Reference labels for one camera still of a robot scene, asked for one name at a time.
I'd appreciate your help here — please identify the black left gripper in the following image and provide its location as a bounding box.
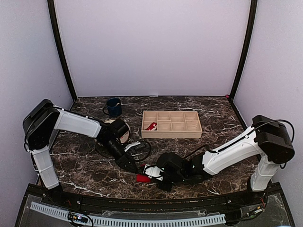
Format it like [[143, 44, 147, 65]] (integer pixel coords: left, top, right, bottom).
[[100, 138, 138, 174]]

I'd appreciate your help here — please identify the red sock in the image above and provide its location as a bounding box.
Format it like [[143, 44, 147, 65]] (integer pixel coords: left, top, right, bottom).
[[136, 174, 151, 183], [144, 122, 157, 131]]

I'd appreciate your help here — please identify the wooden compartment tray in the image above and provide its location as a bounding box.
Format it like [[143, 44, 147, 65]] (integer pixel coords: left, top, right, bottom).
[[141, 111, 202, 139]]

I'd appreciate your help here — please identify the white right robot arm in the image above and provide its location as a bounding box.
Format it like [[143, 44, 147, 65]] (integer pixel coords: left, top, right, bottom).
[[156, 115, 295, 205]]

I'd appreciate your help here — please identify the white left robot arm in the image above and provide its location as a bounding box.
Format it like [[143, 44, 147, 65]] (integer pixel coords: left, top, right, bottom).
[[22, 99, 138, 206]]

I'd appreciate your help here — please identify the cream plate with bird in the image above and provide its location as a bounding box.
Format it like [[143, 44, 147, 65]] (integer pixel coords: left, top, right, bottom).
[[105, 120, 130, 144]]

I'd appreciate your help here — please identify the dark blue mug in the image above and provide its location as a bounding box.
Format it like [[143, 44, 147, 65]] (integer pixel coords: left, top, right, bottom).
[[102, 98, 122, 117]]

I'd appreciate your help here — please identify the small circuit board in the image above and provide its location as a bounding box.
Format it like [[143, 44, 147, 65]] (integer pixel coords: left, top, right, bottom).
[[67, 212, 89, 224]]

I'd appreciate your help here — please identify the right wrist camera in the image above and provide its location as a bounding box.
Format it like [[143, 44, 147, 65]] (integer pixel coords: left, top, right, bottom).
[[143, 165, 164, 181]]

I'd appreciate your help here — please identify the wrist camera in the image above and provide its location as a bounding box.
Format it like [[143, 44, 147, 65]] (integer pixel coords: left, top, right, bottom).
[[143, 165, 164, 181], [111, 119, 128, 139]]

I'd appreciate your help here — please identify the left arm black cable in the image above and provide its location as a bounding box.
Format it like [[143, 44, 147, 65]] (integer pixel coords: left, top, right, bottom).
[[94, 140, 152, 161]]

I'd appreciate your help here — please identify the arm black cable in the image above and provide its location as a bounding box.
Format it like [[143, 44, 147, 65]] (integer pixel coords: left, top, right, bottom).
[[94, 140, 152, 161], [187, 120, 295, 169]]

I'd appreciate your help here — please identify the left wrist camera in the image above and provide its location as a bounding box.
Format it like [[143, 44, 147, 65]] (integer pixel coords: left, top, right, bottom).
[[111, 119, 128, 139]]

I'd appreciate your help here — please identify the white slotted cable duct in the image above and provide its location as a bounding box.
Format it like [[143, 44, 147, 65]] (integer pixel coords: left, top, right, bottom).
[[29, 202, 226, 227]]

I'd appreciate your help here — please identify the black front table rail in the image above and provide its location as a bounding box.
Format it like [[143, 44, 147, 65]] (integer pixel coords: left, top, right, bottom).
[[26, 182, 282, 213]]

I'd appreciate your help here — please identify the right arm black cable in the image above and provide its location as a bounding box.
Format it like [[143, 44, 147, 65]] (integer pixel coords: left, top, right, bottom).
[[187, 120, 295, 169]]

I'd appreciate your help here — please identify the left black frame post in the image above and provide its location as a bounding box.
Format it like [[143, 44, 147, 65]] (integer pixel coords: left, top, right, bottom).
[[47, 0, 78, 102]]

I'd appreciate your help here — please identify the black frame post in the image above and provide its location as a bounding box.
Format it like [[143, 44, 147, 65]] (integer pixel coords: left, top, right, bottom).
[[47, 0, 78, 102], [229, 0, 258, 103]]

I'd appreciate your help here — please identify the right black frame post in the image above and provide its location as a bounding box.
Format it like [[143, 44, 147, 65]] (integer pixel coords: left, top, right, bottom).
[[229, 0, 258, 103]]

